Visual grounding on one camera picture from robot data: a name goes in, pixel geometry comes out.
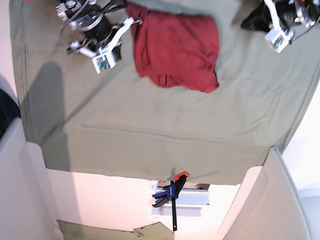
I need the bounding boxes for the olive green cushion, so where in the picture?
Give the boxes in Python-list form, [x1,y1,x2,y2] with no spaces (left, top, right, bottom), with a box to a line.
[57,220,175,240]

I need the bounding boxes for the blue black bar clamp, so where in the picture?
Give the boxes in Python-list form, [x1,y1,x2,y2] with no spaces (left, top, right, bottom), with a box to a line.
[152,171,189,232]

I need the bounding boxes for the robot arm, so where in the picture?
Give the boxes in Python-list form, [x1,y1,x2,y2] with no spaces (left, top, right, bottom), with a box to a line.
[240,0,320,44]
[56,0,143,68]

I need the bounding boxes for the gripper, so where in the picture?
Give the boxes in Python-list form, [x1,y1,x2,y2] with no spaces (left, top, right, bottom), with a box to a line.
[66,16,125,62]
[240,0,296,40]

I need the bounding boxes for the white chair right side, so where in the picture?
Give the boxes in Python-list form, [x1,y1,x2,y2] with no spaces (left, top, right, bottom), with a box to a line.
[219,147,320,240]

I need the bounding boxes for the red long-sleeve T-shirt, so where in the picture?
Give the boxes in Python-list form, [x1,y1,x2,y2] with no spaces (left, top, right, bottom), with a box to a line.
[125,3,220,94]

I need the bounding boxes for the white chair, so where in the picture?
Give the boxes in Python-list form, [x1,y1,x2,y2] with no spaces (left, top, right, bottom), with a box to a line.
[219,147,320,240]
[0,77,64,240]

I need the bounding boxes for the white chair left side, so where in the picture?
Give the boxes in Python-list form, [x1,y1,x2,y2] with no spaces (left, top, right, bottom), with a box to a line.
[0,77,64,240]

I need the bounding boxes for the green table cloth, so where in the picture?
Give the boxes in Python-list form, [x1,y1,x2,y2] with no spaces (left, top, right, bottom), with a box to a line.
[9,0,320,185]

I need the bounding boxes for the aluminium frame rails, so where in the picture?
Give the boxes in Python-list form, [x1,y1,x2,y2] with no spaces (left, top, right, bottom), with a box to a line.
[151,181,210,218]

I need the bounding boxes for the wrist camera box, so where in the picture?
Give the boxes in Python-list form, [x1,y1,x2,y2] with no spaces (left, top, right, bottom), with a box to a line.
[92,51,117,74]
[264,28,291,53]

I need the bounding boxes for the dark navy fabric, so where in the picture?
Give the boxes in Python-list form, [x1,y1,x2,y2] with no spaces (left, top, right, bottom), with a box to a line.
[0,89,21,138]

